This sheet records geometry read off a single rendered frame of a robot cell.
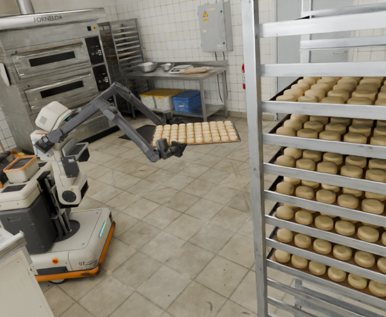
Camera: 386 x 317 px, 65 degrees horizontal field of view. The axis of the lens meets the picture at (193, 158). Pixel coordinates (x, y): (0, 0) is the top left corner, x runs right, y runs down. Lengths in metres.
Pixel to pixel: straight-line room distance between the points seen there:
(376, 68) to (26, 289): 1.70
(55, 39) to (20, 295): 3.90
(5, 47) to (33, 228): 2.89
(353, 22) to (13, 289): 1.69
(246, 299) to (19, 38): 4.15
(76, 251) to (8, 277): 0.83
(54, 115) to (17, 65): 2.65
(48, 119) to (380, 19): 1.91
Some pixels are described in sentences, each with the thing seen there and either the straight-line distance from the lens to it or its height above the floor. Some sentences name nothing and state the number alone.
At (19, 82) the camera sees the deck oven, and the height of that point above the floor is 1.21.
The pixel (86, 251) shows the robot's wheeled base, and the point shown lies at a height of 0.28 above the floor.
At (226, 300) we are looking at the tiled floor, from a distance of 2.23.
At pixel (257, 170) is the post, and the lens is 0.85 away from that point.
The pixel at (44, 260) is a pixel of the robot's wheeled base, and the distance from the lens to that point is 2.58.
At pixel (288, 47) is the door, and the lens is 4.85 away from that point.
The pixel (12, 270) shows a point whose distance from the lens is 1.73.
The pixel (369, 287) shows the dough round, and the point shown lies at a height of 0.96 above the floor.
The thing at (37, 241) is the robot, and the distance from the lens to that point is 2.52.
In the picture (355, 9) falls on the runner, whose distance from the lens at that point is 1.14.
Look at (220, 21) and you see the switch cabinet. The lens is 5.08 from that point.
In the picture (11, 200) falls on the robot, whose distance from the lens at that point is 2.38.
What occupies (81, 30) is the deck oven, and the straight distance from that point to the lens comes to 5.29.
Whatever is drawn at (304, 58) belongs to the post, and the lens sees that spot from 1.19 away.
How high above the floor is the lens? 1.73
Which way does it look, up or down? 25 degrees down
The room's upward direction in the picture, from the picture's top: 8 degrees counter-clockwise
